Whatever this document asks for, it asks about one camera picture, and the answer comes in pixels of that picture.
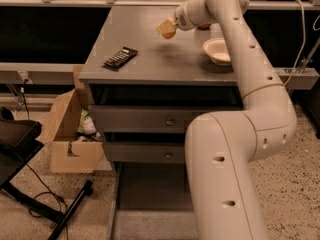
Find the black stand with legs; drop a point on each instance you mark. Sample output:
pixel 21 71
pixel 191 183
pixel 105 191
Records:
pixel 18 145

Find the grey bottom drawer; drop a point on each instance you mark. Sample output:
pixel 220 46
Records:
pixel 153 202

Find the cardboard box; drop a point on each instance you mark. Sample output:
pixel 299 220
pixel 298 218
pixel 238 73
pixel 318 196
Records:
pixel 68 153

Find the grey metal railing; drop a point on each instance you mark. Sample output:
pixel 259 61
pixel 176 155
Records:
pixel 40 72

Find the red apple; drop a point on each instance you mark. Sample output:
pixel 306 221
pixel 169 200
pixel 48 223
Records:
pixel 204 26

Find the grey middle drawer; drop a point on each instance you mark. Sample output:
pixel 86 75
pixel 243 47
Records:
pixel 144 147

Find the white bowl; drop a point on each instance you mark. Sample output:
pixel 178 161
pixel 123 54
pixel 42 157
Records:
pixel 217 51

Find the grey drawer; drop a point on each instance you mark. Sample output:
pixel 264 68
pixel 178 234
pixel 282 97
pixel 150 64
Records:
pixel 144 147
pixel 153 202
pixel 157 108

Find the white green plush toy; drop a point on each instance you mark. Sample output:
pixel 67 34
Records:
pixel 86 125

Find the orange fruit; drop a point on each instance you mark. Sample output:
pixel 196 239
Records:
pixel 168 35

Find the black calculator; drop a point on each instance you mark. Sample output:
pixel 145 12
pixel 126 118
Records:
pixel 120 58

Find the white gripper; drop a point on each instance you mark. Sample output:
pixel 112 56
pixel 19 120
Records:
pixel 180 20

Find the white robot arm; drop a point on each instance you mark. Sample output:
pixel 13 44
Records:
pixel 220 145

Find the grey drawer cabinet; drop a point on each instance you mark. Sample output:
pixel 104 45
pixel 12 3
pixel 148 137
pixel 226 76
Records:
pixel 144 91

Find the grey top drawer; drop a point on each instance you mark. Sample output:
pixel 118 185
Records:
pixel 157 108

